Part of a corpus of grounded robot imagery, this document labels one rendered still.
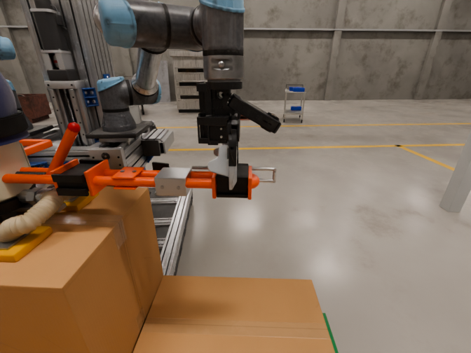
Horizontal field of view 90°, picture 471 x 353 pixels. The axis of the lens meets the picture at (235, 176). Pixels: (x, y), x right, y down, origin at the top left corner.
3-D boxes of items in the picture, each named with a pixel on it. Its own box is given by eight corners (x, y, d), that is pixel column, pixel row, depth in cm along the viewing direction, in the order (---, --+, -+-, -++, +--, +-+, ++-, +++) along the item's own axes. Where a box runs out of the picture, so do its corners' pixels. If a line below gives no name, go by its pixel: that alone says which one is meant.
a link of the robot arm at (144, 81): (123, 87, 117) (124, -14, 69) (154, 87, 124) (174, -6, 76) (130, 110, 116) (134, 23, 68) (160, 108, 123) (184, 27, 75)
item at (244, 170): (212, 198, 51) (211, 177, 49) (216, 183, 57) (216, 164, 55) (251, 199, 50) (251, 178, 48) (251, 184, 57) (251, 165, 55)
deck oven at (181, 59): (175, 113, 759) (169, 50, 685) (181, 108, 858) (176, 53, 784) (219, 113, 764) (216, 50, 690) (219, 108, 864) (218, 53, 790)
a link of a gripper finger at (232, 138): (228, 166, 50) (229, 125, 49) (237, 167, 49) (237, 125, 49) (226, 166, 45) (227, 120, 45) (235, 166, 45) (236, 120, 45)
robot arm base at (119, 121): (110, 125, 121) (106, 105, 117) (140, 125, 122) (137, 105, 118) (97, 132, 108) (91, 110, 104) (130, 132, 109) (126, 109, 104)
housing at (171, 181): (155, 196, 52) (153, 178, 50) (165, 183, 58) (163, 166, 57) (186, 197, 52) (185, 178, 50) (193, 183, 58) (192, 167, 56)
